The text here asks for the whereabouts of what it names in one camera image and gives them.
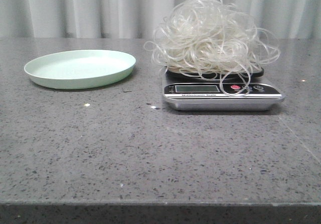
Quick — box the silver black kitchen scale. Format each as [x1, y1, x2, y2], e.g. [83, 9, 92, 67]
[163, 69, 284, 111]

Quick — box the light green round plate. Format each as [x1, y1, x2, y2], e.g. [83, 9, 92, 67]
[24, 50, 136, 89]

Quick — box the translucent white vermicelli bundle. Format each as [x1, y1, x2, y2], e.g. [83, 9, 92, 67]
[144, 0, 280, 96]

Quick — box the white pleated curtain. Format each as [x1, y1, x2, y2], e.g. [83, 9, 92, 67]
[1, 0, 320, 39]

